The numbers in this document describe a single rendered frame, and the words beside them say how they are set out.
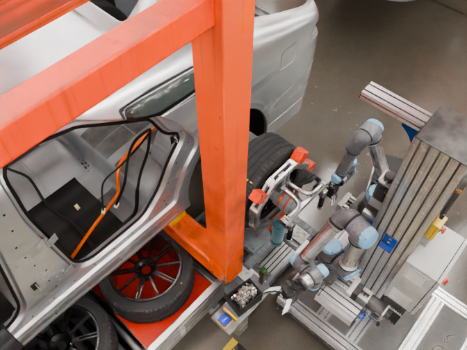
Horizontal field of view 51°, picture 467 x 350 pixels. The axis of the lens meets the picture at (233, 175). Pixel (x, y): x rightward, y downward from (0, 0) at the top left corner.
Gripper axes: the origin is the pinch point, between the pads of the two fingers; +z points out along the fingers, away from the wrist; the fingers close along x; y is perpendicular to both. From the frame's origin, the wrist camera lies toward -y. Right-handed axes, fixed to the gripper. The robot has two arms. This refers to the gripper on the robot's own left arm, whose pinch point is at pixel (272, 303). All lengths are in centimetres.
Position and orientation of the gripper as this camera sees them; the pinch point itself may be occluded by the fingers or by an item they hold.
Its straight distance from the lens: 255.1
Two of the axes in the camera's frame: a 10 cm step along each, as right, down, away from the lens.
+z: -8.2, 4.6, -3.3
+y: 0.7, 6.6, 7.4
